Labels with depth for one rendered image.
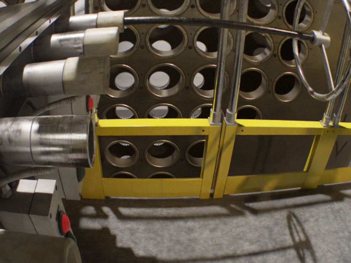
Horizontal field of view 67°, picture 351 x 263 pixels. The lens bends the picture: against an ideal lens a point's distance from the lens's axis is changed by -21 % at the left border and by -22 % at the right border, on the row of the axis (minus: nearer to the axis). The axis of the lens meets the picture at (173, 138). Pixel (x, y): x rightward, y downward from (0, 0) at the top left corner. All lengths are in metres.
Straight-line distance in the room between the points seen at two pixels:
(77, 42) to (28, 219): 0.37
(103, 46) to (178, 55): 1.37
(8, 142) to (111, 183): 1.08
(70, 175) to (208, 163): 0.85
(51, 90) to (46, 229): 0.21
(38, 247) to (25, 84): 0.33
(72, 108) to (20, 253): 0.52
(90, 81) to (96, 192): 1.02
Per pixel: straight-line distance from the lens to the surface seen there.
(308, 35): 0.94
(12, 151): 0.35
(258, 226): 1.42
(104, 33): 0.64
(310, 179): 1.64
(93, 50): 0.64
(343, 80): 0.84
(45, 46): 0.66
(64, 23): 0.82
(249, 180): 1.47
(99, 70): 0.47
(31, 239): 0.23
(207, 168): 1.36
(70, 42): 0.65
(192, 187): 1.42
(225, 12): 1.07
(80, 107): 0.69
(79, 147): 0.33
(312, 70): 2.30
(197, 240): 1.33
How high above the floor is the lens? 1.07
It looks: 36 degrees down
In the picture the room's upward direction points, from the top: 3 degrees clockwise
